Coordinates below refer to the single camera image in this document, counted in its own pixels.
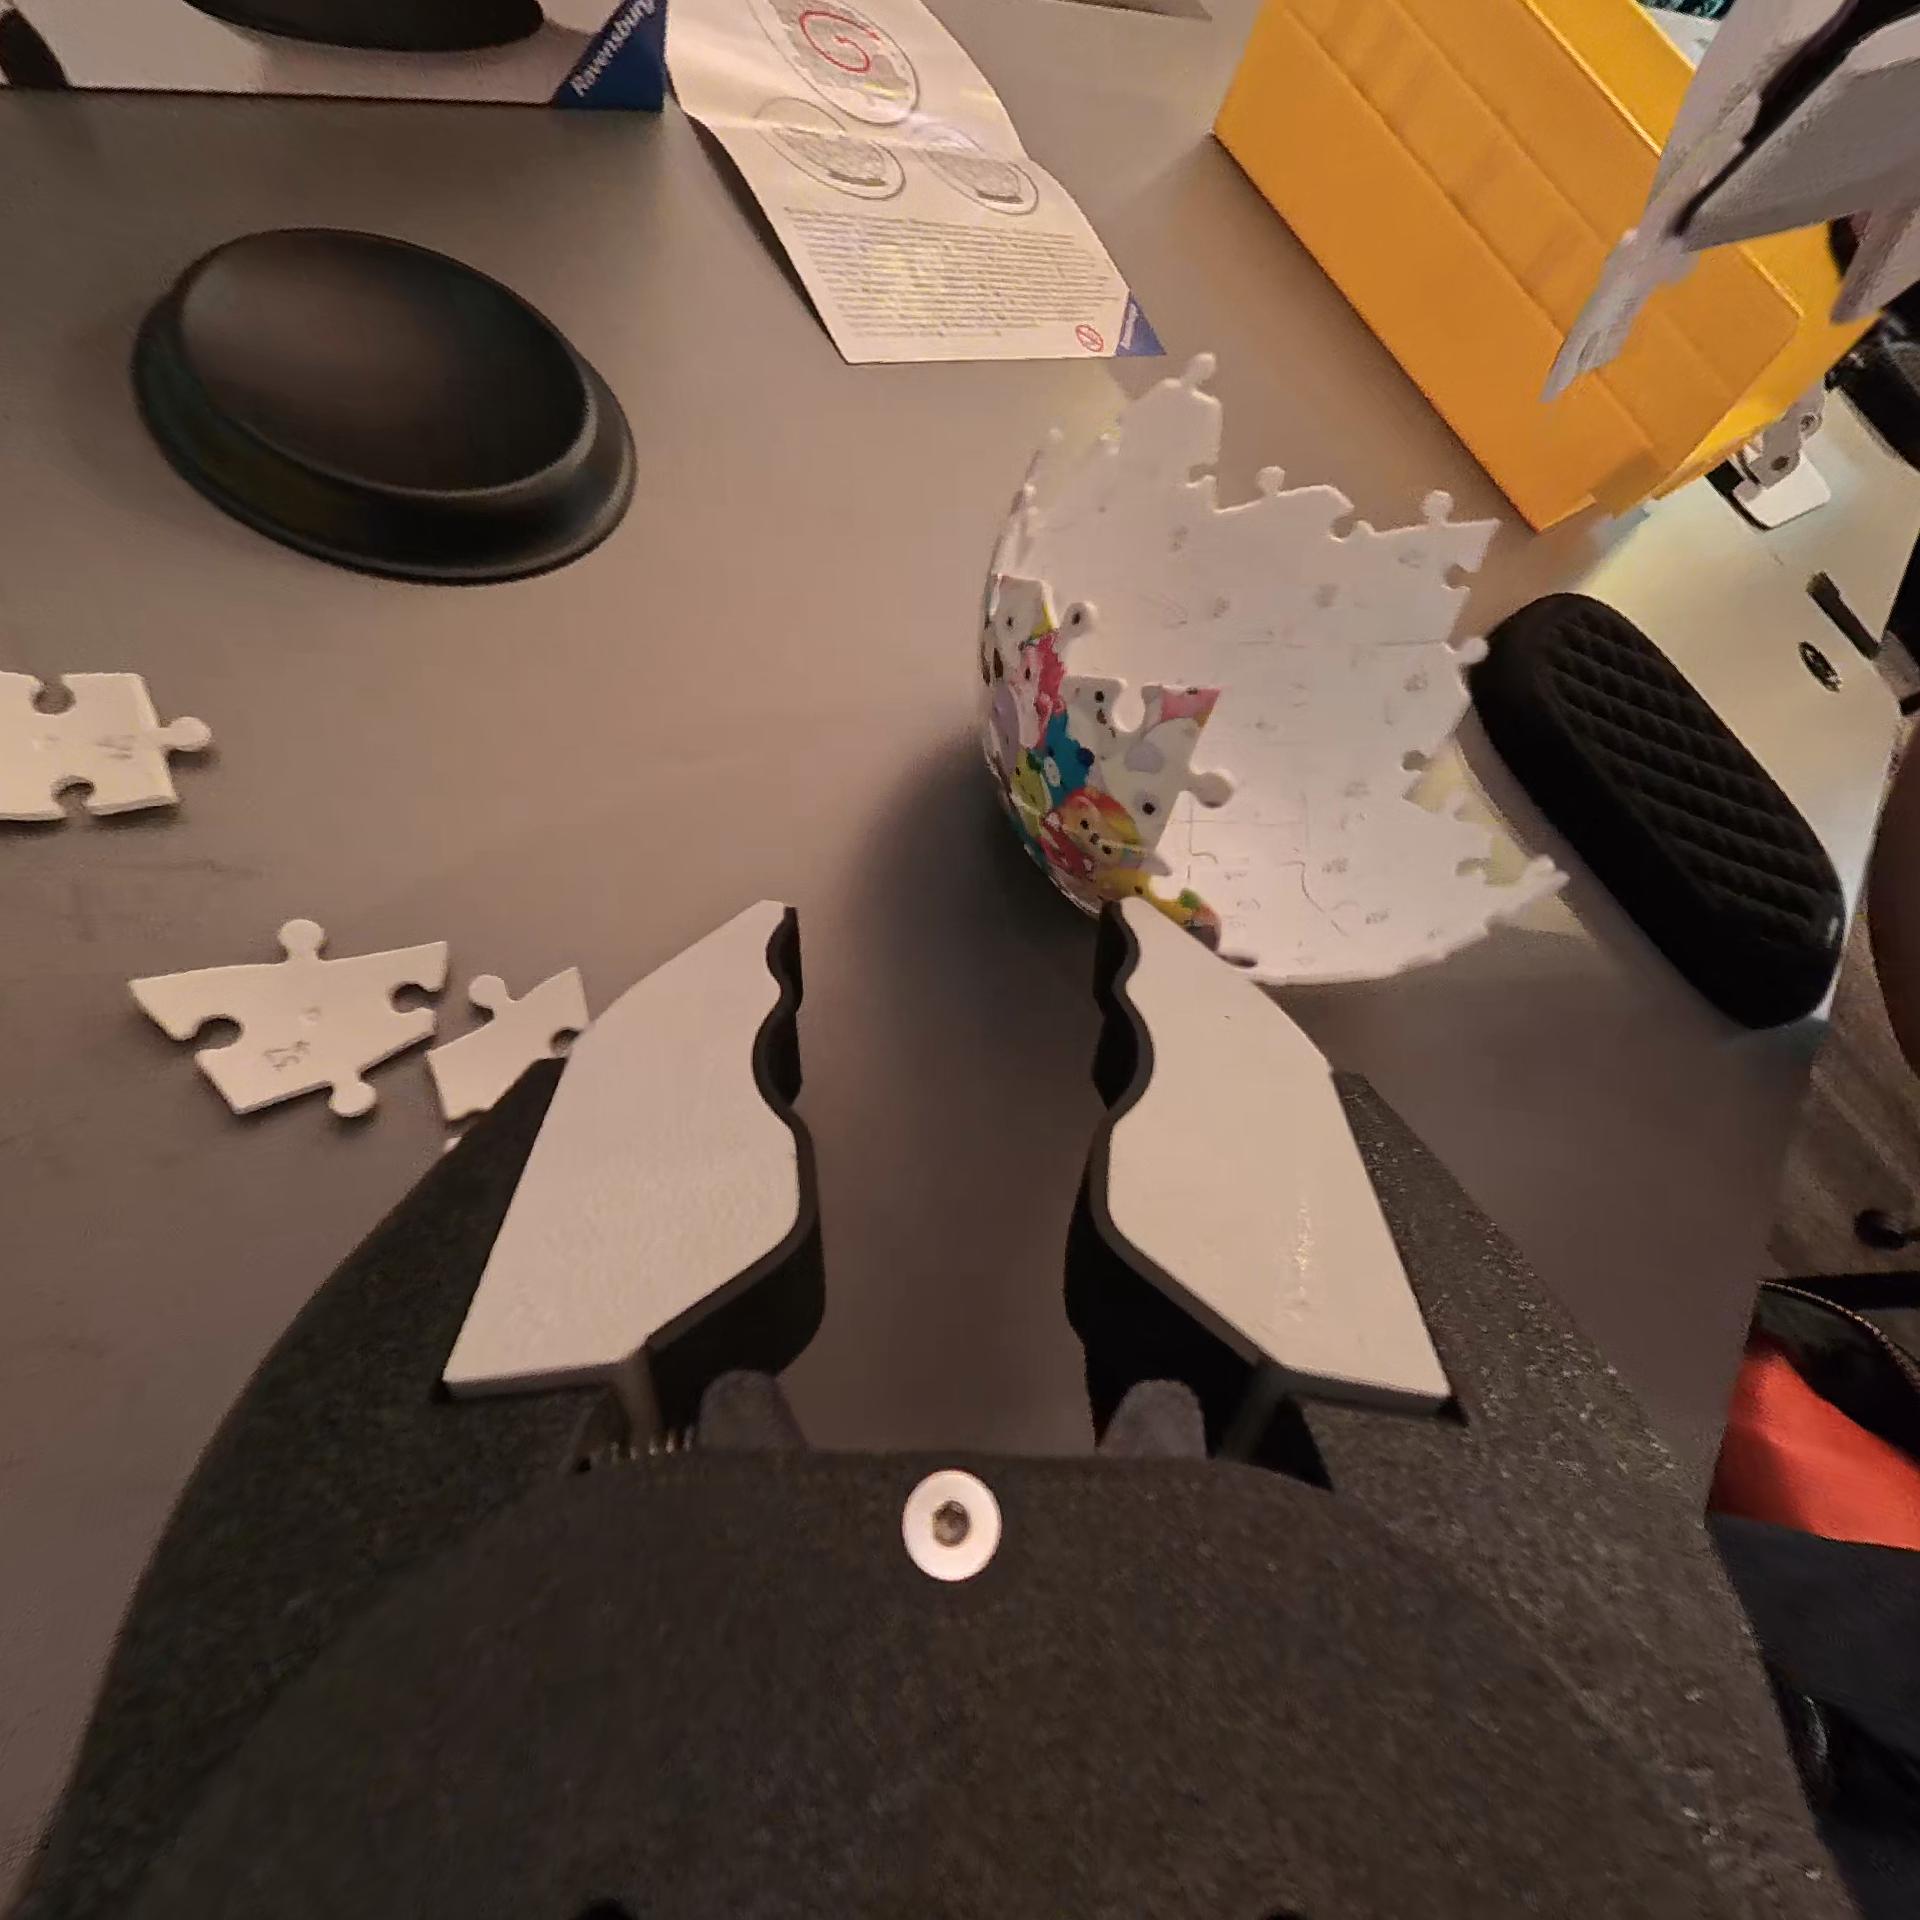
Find puzzle pieces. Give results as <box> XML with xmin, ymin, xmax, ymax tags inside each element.
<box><xmin>0</xmin><ymin>670</ymin><xmax>594</xmax><ymax>1125</ymax></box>

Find orange fabric bag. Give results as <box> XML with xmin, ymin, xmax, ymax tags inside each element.
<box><xmin>1709</xmin><ymin>1334</ymin><xmax>1920</xmax><ymax>1548</ymax></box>

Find partly built puzzle ball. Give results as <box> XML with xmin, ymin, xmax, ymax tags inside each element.
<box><xmin>978</xmin><ymin>351</ymin><xmax>1569</xmax><ymax>987</ymax></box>

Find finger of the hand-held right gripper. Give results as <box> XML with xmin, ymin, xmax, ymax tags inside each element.
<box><xmin>1679</xmin><ymin>15</ymin><xmax>1920</xmax><ymax>251</ymax></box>
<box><xmin>1628</xmin><ymin>0</ymin><xmax>1845</xmax><ymax>245</ymax></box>

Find black mesh armrest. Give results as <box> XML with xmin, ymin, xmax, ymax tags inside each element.
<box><xmin>1468</xmin><ymin>591</ymin><xmax>1849</xmax><ymax>1034</ymax></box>

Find black round ball stand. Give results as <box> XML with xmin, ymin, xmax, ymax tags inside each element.
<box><xmin>133</xmin><ymin>228</ymin><xmax>641</xmax><ymax>586</ymax></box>

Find colourful puzzle box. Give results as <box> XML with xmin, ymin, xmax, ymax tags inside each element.
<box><xmin>0</xmin><ymin>0</ymin><xmax>670</xmax><ymax>109</ymax></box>

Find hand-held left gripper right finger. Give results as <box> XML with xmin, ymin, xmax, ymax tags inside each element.
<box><xmin>1067</xmin><ymin>901</ymin><xmax>1455</xmax><ymax>1461</ymax></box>

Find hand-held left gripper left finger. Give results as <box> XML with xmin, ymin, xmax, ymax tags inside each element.
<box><xmin>441</xmin><ymin>901</ymin><xmax>825</xmax><ymax>1432</ymax></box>

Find person's dark clothing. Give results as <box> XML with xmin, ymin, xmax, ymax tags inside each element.
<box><xmin>1709</xmin><ymin>1515</ymin><xmax>1920</xmax><ymax>1920</ymax></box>

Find white instruction leaflet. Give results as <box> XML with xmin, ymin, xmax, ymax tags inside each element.
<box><xmin>662</xmin><ymin>0</ymin><xmax>1169</xmax><ymax>366</ymax></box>

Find yellow plastic bin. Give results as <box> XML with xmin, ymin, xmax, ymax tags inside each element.
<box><xmin>1212</xmin><ymin>0</ymin><xmax>1876</xmax><ymax>530</ymax></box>

